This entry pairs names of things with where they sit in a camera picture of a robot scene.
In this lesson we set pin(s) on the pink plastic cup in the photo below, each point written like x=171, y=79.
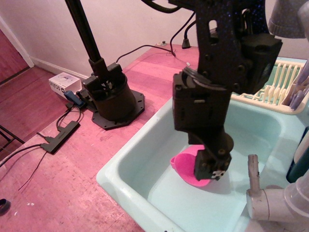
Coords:
x=184, y=163

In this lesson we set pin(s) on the black metal chair frame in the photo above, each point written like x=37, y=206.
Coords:
x=9, y=137

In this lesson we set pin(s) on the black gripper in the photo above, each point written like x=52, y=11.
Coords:
x=200, y=109

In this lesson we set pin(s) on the white cardboard box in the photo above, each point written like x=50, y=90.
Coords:
x=65, y=82

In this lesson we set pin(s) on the cream dish drying rack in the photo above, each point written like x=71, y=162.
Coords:
x=275, y=91

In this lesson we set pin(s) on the lavender plastic utensils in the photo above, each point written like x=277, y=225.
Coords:
x=300, y=89

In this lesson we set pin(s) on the mint green toy sink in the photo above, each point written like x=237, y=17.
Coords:
x=153, y=176

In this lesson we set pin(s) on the black tape roll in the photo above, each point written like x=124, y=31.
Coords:
x=4, y=206

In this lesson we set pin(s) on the white toy faucet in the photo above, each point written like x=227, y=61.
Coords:
x=275, y=209

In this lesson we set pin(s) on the blue clamp handle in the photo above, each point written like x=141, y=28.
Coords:
x=69, y=95

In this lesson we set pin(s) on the black usb hub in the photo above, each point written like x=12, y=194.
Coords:
x=54, y=143

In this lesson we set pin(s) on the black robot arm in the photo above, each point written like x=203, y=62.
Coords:
x=236, y=55

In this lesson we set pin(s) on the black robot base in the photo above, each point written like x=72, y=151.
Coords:
x=115, y=104

